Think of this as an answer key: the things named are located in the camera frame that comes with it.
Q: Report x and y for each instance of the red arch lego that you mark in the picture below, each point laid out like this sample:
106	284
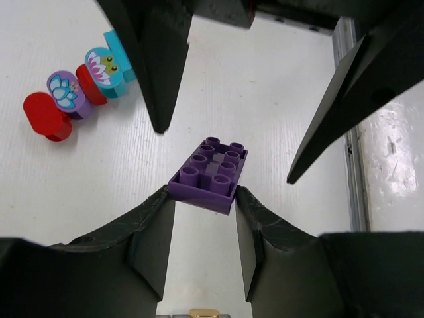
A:
89	87

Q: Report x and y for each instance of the red round lego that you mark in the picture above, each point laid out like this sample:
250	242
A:
45	118

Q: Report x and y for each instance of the purple flower lego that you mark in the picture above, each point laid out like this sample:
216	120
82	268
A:
68	95

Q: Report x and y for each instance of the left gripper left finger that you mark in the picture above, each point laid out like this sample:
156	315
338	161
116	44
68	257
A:
117	270

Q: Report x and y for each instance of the teal frog lego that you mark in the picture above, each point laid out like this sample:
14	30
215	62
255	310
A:
106	72

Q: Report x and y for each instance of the teal base lego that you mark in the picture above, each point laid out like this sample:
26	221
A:
117	49

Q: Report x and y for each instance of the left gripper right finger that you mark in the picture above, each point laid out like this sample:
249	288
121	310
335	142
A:
290	273

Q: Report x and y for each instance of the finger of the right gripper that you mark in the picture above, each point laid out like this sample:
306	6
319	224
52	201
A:
385	62
154	36

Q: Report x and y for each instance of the purple lego plate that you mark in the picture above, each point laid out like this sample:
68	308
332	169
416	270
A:
209	177

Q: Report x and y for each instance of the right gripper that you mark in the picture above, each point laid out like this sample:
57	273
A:
315	15

